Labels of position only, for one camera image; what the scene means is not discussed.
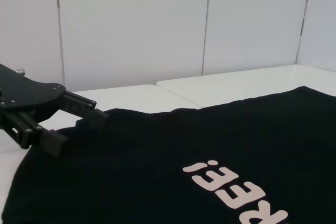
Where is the black shirt with FREE print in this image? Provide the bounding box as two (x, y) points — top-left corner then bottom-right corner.
(0, 85), (336, 224)

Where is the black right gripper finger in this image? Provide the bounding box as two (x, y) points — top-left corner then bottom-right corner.
(0, 111), (69, 158)
(56, 89), (110, 126)

